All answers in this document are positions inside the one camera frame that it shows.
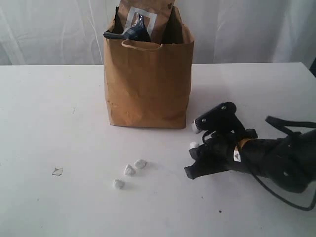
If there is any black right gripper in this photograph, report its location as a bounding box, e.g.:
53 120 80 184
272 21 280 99
184 132 249 179

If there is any white scrap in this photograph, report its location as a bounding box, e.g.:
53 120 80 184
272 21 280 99
124 164 136 176
134 159 147 169
190 142 199 149
113 179 125 190

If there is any white scrap front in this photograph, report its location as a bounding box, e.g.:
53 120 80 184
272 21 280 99
113 179 125 190

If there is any long dark noodle package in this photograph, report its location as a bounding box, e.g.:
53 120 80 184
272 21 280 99
103 13 151 42

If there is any brown kraft stand-up pouch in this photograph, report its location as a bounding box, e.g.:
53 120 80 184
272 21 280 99
118 0 175 44

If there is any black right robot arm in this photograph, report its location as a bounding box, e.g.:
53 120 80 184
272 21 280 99
184 129 316 193

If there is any brown paper bag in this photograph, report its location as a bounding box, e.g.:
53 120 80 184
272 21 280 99
103 7 194 129

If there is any white backdrop curtain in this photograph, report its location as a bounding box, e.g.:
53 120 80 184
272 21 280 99
0 0 316 67

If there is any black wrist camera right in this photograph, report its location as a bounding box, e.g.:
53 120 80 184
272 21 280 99
192 102 245 134

